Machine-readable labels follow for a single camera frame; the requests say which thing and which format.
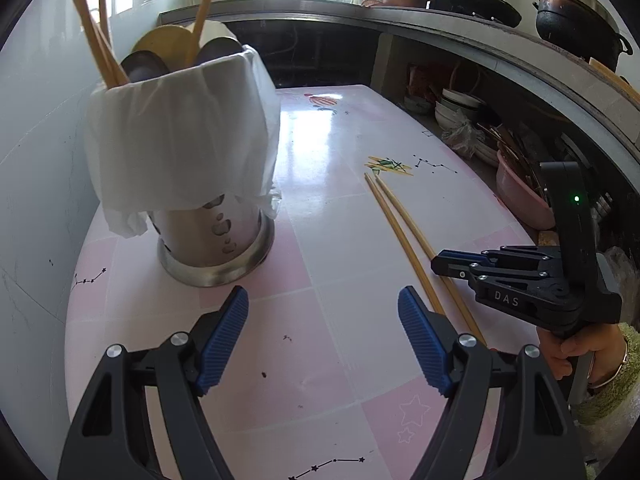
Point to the purple spoon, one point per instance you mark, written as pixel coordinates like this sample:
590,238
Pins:
220,50
142,67

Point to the black steamer pot steel lid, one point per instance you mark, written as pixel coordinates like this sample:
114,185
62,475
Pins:
575,25

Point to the bundle of wooden utensils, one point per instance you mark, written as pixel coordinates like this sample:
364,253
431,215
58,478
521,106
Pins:
515,155

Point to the person's right hand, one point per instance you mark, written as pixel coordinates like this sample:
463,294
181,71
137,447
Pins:
575,352

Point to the cream yellow spoon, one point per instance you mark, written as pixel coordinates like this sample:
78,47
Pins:
165,42

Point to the wooden chopstick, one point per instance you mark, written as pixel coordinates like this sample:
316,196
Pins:
205,15
396,230
92,25
406,220
104,20

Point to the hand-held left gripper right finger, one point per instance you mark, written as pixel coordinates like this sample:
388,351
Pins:
422,345

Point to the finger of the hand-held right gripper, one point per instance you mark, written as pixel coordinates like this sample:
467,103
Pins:
470,257
452,269

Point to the person's right forearm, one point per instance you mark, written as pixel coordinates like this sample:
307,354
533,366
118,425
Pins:
620,390

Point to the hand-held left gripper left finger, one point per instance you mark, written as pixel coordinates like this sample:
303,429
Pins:
225,335

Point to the white plastic bag liner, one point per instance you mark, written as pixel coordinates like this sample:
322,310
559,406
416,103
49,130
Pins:
185,135

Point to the clear plastic bag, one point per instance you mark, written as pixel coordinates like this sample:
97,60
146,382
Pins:
460,137

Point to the stack of white bowls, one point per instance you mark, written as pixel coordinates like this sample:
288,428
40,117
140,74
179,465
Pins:
457,107

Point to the gold bangle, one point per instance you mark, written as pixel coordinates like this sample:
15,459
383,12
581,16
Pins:
623,360

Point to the pink plastic basin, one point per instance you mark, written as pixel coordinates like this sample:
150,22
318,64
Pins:
520,200

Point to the grey kitchen counter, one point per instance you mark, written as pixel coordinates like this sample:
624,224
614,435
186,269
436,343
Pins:
450,22

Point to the black wok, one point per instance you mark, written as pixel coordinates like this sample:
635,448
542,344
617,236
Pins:
482,7

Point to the pink printed tablecloth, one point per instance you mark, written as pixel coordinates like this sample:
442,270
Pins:
325,240

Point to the wooden cutting board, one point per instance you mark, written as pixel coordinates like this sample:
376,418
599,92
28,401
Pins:
615,80

